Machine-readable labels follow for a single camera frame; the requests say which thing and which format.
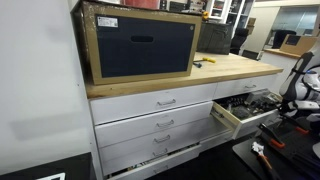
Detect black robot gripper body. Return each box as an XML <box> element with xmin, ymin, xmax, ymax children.
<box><xmin>283</xmin><ymin>99</ymin><xmax>303</xmax><ymax>114</ymax></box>

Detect white drawer with tools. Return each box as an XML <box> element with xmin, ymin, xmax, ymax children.
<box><xmin>210</xmin><ymin>88</ymin><xmax>284</xmax><ymax>140</ymax></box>

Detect grey box in drawer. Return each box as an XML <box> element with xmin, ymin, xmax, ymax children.
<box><xmin>245</xmin><ymin>89</ymin><xmax>273</xmax><ymax>104</ymax></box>

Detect black part in drawer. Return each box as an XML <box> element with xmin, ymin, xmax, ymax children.
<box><xmin>231</xmin><ymin>106</ymin><xmax>251</xmax><ymax>120</ymax></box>

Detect narrow white drawer front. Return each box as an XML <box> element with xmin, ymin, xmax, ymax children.
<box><xmin>213</xmin><ymin>74</ymin><xmax>278</xmax><ymax>100</ymax></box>

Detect low white drawer front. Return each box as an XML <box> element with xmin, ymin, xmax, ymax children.
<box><xmin>199</xmin><ymin>130</ymin><xmax>235</xmax><ymax>153</ymax></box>

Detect white drawer with visible gap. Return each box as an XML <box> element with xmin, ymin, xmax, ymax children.
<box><xmin>106</xmin><ymin>143</ymin><xmax>203</xmax><ymax>180</ymax></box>

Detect wide white drawer front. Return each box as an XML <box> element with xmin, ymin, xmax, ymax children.
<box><xmin>98</xmin><ymin>116</ymin><xmax>231</xmax><ymax>177</ymax></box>
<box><xmin>94</xmin><ymin>101</ymin><xmax>214</xmax><ymax>149</ymax></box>
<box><xmin>89</xmin><ymin>82</ymin><xmax>219</xmax><ymax>126</ymax></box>

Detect black clamp with orange tip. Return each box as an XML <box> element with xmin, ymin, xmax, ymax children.
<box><xmin>279</xmin><ymin>114</ymin><xmax>311</xmax><ymax>135</ymax></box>
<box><xmin>257</xmin><ymin>122</ymin><xmax>287</xmax><ymax>150</ymax></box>

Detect black work table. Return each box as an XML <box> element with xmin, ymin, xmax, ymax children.
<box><xmin>232</xmin><ymin>114</ymin><xmax>320</xmax><ymax>180</ymax></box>

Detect small cardboard box black panel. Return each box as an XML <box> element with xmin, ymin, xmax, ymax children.
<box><xmin>279</xmin><ymin>34</ymin><xmax>317</xmax><ymax>57</ymax></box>

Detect black office chair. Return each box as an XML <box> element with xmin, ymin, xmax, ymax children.
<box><xmin>229</xmin><ymin>27</ymin><xmax>250</xmax><ymax>56</ymax></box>

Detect stacked brown cardboard boxes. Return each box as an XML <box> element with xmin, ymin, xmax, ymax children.
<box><xmin>245</xmin><ymin>17</ymin><xmax>258</xmax><ymax>36</ymax></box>

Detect dark green hard case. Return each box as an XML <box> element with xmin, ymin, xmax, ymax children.
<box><xmin>196</xmin><ymin>21</ymin><xmax>234</xmax><ymax>56</ymax></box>

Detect white shelving unit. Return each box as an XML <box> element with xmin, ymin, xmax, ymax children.
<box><xmin>205</xmin><ymin>0</ymin><xmax>256</xmax><ymax>32</ymax></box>

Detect cardboard box with black front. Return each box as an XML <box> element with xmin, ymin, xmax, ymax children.
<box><xmin>73</xmin><ymin>0</ymin><xmax>203</xmax><ymax>86</ymax></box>

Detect red container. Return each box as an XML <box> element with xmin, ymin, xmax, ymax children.
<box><xmin>123</xmin><ymin>0</ymin><xmax>161</xmax><ymax>10</ymax></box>

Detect white shipping label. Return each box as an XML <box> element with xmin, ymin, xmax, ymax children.
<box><xmin>97</xmin><ymin>15</ymin><xmax>119</xmax><ymax>28</ymax></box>

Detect black cabinet with white mark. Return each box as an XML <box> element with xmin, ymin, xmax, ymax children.
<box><xmin>0</xmin><ymin>152</ymin><xmax>98</xmax><ymax>180</ymax></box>

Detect orange handled pliers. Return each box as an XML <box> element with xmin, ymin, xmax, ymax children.
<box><xmin>251</xmin><ymin>141</ymin><xmax>275</xmax><ymax>172</ymax></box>

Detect yellow handled screwdriver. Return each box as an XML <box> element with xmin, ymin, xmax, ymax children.
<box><xmin>193</xmin><ymin>57</ymin><xmax>217</xmax><ymax>69</ymax></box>

